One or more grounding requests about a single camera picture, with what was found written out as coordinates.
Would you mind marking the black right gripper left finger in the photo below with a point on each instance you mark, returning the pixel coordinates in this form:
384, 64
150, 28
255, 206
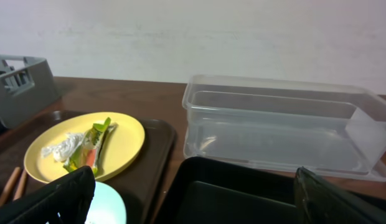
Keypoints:
64, 200

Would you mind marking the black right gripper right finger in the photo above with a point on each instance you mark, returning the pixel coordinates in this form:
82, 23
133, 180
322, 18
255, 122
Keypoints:
318, 201

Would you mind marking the light blue bowl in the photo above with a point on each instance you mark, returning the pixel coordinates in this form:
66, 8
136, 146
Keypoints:
107, 206

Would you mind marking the white tissue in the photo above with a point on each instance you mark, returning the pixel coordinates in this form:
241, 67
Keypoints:
63, 150

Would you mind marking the green snack wrapper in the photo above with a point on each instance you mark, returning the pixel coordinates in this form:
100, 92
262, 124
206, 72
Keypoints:
88, 149

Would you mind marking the grey dishwasher rack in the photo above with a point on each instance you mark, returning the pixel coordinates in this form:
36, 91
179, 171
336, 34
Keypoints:
26, 87

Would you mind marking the wooden chopstick right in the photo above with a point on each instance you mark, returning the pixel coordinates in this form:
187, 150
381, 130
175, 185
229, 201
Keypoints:
21, 186

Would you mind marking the wooden chopstick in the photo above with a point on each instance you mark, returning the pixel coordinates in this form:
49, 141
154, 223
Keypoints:
11, 183
21, 186

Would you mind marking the wooden chopstick left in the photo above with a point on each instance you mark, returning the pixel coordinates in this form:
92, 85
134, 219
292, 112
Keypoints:
11, 183

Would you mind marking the dark brown serving tray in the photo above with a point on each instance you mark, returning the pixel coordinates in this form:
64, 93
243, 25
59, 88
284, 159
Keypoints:
138, 185

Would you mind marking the clear plastic bin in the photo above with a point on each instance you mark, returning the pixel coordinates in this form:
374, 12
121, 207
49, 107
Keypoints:
332, 130

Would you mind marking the yellow plate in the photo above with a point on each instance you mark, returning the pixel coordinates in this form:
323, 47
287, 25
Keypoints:
120, 149

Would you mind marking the black tray bin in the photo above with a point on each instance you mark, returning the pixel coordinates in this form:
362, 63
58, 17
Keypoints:
209, 191

